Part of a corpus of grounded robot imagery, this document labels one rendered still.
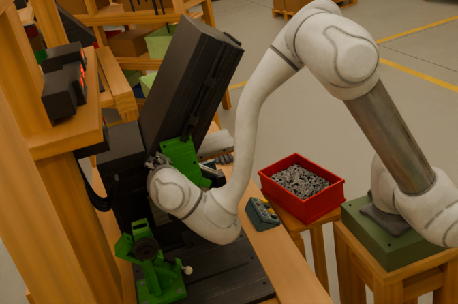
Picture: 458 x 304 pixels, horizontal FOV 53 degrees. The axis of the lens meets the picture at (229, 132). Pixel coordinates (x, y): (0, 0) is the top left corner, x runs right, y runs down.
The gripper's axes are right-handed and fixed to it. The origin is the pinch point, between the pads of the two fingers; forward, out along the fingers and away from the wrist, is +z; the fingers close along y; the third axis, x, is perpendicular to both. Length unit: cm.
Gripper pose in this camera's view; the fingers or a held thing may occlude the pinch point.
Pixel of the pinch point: (161, 163)
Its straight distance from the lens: 160.1
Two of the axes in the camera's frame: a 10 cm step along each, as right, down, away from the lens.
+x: -5.1, 8.6, 0.2
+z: -2.1, -1.5, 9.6
